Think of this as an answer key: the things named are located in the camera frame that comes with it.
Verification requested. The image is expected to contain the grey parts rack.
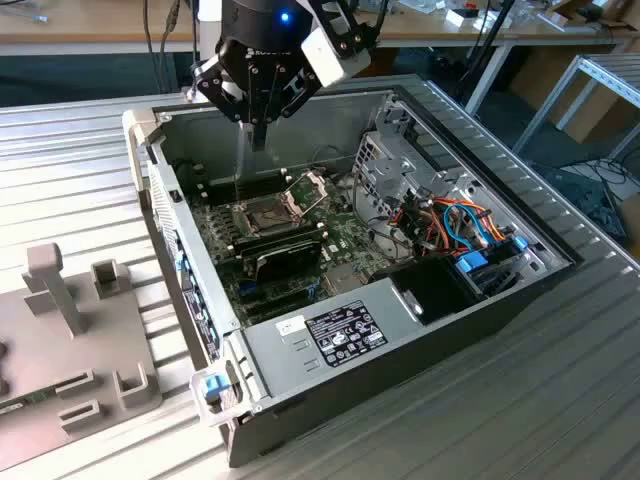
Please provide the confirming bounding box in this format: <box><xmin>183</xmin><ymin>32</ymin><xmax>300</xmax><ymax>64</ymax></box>
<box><xmin>0</xmin><ymin>242</ymin><xmax>164</xmax><ymax>474</ymax></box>

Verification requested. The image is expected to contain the blue disk carrier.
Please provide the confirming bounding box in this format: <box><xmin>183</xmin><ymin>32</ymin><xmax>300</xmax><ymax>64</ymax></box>
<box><xmin>453</xmin><ymin>251</ymin><xmax>490</xmax><ymax>275</ymax></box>

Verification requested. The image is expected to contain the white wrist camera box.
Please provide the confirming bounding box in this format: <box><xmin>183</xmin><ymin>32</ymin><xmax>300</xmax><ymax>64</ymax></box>
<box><xmin>299</xmin><ymin>27</ymin><xmax>372</xmax><ymax>89</ymax></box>

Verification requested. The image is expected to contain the green RAM stick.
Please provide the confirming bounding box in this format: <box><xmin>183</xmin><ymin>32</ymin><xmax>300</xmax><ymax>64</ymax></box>
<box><xmin>0</xmin><ymin>387</ymin><xmax>57</xmax><ymax>416</ymax></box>

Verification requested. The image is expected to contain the aluminium frame rack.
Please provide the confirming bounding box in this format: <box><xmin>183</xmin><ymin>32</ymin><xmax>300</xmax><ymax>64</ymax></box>
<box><xmin>512</xmin><ymin>53</ymin><xmax>640</xmax><ymax>161</ymax></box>

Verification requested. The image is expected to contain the wooden desk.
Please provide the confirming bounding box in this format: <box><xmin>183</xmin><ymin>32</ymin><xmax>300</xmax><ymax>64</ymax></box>
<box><xmin>0</xmin><ymin>0</ymin><xmax>634</xmax><ymax>116</ymax></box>

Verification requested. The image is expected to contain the black RAM slot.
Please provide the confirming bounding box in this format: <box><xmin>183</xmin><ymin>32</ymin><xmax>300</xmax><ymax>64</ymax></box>
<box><xmin>207</xmin><ymin>169</ymin><xmax>289</xmax><ymax>206</ymax></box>
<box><xmin>232</xmin><ymin>221</ymin><xmax>329</xmax><ymax>254</ymax></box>

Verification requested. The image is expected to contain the blue wire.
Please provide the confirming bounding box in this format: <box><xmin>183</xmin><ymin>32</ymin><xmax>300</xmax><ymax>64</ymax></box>
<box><xmin>441</xmin><ymin>201</ymin><xmax>490</xmax><ymax>250</ymax></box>

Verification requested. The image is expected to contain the black graphics card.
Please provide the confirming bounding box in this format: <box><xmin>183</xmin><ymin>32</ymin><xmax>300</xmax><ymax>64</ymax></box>
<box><xmin>239</xmin><ymin>238</ymin><xmax>324</xmax><ymax>284</ymax></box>

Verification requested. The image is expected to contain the black stand pole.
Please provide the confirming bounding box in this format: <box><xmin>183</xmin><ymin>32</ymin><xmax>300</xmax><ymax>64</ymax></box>
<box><xmin>452</xmin><ymin>0</ymin><xmax>517</xmax><ymax>101</ymax></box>

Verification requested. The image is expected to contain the silver chipset heatsink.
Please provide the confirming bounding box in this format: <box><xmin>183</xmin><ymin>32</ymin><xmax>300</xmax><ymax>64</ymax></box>
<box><xmin>322</xmin><ymin>264</ymin><xmax>365</xmax><ymax>297</ymax></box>

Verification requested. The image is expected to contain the small cardboard box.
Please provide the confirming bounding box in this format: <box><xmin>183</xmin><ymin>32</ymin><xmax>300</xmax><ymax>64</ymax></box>
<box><xmin>618</xmin><ymin>192</ymin><xmax>640</xmax><ymax>246</ymax></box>

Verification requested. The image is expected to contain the blue case latch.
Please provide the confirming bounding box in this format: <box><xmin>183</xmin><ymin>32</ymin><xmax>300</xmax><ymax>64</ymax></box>
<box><xmin>198</xmin><ymin>373</ymin><xmax>230</xmax><ymax>402</ymax></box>

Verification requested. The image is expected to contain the cable with grey connector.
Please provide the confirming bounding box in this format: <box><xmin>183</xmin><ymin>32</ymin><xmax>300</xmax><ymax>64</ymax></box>
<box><xmin>143</xmin><ymin>0</ymin><xmax>182</xmax><ymax>95</ymax></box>

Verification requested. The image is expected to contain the metal socket cover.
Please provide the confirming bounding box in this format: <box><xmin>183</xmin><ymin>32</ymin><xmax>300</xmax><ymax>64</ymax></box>
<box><xmin>282</xmin><ymin>171</ymin><xmax>330</xmax><ymax>221</ymax></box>

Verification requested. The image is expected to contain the large cardboard box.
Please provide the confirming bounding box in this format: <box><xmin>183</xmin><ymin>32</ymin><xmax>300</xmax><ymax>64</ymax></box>
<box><xmin>507</xmin><ymin>47</ymin><xmax>626</xmax><ymax>145</ymax></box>

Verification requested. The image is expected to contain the silver power supply unit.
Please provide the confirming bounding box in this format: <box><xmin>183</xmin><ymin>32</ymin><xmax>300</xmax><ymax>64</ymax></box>
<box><xmin>239</xmin><ymin>277</ymin><xmax>434</xmax><ymax>401</ymax></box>

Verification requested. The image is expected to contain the orange wire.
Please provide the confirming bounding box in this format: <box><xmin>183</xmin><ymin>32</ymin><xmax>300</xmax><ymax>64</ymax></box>
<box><xmin>430</xmin><ymin>196</ymin><xmax>507</xmax><ymax>241</ymax></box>

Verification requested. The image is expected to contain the open PC case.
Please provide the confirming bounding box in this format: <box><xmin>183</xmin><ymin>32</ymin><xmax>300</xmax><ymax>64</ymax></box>
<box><xmin>122</xmin><ymin>74</ymin><xmax>586</xmax><ymax>469</ymax></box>

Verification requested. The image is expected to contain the metal drive cage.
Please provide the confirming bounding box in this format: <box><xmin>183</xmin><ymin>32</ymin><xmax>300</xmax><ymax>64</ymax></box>
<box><xmin>352</xmin><ymin>89</ymin><xmax>484</xmax><ymax>226</ymax></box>

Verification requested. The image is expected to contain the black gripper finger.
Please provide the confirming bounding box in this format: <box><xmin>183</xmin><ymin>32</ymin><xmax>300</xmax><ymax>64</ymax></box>
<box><xmin>258</xmin><ymin>63</ymin><xmax>322</xmax><ymax>152</ymax></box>
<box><xmin>192</xmin><ymin>54</ymin><xmax>262</xmax><ymax>151</ymax></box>

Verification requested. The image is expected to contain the green motherboard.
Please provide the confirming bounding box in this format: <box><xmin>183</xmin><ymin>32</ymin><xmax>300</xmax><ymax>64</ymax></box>
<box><xmin>192</xmin><ymin>172</ymin><xmax>421</xmax><ymax>326</ymax></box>

